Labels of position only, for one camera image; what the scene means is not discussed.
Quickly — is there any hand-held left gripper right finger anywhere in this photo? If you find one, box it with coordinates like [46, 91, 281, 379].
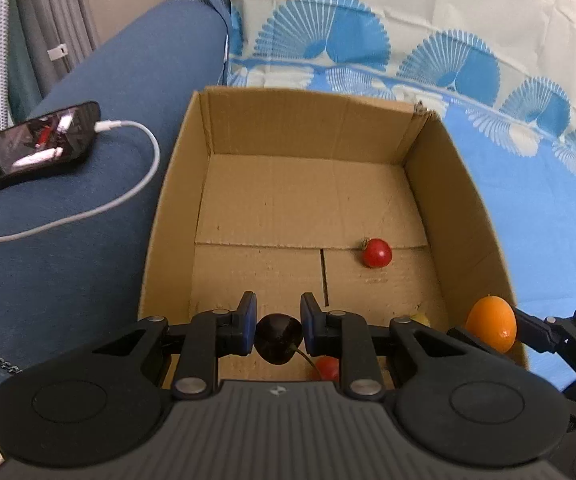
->
[300, 292, 472, 401]

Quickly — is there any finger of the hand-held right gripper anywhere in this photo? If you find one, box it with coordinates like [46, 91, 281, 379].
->
[512, 307, 576, 423]
[448, 326, 486, 347]

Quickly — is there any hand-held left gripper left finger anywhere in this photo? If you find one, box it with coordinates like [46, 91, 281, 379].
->
[88, 291, 259, 401]

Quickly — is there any small orange cherry tomato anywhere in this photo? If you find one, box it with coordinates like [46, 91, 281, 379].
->
[465, 296, 517, 354]

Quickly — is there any dark cherry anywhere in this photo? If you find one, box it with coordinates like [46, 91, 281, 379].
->
[257, 313, 319, 368]

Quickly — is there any red cherry tomato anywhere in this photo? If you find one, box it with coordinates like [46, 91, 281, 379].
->
[309, 356, 341, 382]

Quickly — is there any red tomato with green calyx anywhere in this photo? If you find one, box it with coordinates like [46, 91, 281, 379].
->
[362, 237, 393, 268]

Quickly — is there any cardboard box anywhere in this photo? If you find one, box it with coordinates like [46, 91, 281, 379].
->
[138, 85, 528, 391]

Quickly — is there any blue fan-print cloth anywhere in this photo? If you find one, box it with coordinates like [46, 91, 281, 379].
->
[218, 0, 576, 396]

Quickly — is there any blue sofa armrest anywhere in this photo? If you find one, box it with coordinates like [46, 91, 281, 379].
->
[0, 0, 233, 406]

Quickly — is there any black smartphone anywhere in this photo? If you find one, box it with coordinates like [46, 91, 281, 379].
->
[0, 101, 101, 201]

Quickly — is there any grey curtain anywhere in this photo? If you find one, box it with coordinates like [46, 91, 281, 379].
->
[0, 0, 101, 126]

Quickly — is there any white charging cable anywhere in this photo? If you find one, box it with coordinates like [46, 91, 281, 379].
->
[0, 119, 161, 244]

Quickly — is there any white braided hose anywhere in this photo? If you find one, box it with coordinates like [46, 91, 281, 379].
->
[0, 0, 16, 128]

